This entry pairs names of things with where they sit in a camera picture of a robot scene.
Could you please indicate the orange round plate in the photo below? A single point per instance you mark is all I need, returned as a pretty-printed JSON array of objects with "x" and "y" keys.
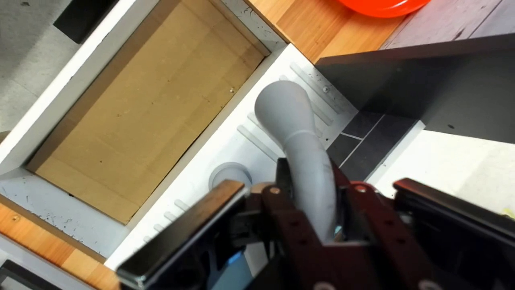
[{"x": 384, "y": 6}]

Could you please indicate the white toy sink unit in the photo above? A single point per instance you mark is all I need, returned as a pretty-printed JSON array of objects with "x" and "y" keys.
[{"x": 155, "y": 106}]

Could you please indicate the black frame panel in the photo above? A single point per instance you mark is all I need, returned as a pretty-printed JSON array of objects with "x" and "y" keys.
[{"x": 429, "y": 85}]

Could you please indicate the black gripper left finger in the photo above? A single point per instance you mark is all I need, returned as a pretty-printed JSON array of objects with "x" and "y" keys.
[{"x": 292, "y": 230}]

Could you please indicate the dark tiled panel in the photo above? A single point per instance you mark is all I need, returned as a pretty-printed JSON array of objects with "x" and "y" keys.
[{"x": 371, "y": 142}]

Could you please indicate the grey round tap base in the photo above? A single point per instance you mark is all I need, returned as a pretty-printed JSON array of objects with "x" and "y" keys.
[{"x": 229, "y": 174}]

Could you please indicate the grey plastic tap faucet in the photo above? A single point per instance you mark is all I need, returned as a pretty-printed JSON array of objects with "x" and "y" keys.
[{"x": 300, "y": 138}]

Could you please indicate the light wooden counter board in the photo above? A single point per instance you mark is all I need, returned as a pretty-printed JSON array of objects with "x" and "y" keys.
[{"x": 316, "y": 26}]

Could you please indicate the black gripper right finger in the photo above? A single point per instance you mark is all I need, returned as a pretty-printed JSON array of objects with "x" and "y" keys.
[{"x": 380, "y": 230}]

